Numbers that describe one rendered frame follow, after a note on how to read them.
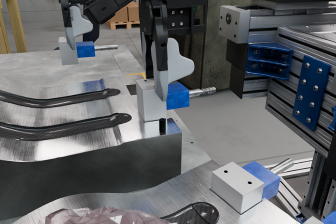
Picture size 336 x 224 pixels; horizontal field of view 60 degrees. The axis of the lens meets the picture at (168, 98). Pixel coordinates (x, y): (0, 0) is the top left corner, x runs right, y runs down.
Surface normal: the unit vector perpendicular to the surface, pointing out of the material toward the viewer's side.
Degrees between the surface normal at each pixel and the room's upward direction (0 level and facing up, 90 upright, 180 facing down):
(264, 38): 90
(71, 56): 90
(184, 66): 79
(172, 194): 0
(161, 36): 73
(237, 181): 0
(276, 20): 90
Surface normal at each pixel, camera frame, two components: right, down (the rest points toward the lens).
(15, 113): 0.40, -0.88
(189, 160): 0.00, -0.91
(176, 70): 0.30, 0.21
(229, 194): -0.82, 0.24
